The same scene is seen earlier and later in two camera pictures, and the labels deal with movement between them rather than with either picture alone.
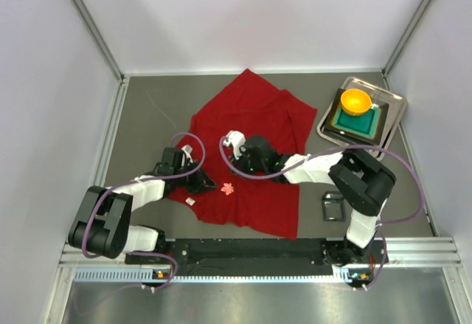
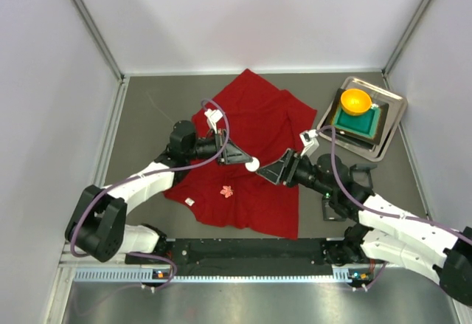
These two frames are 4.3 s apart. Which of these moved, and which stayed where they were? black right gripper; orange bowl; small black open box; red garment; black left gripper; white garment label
Moved: black left gripper; black right gripper
Stayed: red garment; small black open box; orange bowl; white garment label
